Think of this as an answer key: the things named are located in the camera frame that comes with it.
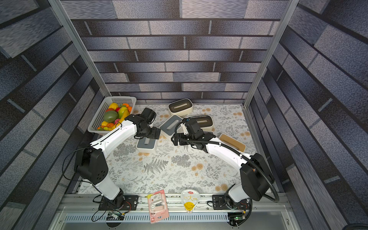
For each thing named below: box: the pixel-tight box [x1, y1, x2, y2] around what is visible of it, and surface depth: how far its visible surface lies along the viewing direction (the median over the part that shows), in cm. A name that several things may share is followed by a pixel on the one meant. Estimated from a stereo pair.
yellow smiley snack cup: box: [181, 189, 200, 214], surface depth 68 cm
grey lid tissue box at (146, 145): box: [136, 137, 157, 153], surface depth 92 cm
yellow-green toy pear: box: [118, 106, 128, 119], surface depth 106 cm
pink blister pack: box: [147, 189, 170, 225], surface depth 73 cm
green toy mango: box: [103, 110, 119, 124], surface depth 104 cm
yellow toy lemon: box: [108, 102, 119, 110], surface depth 112 cm
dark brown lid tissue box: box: [167, 98, 194, 117], surface depth 115 cm
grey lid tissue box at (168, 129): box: [159, 114, 184, 139], surface depth 105 cm
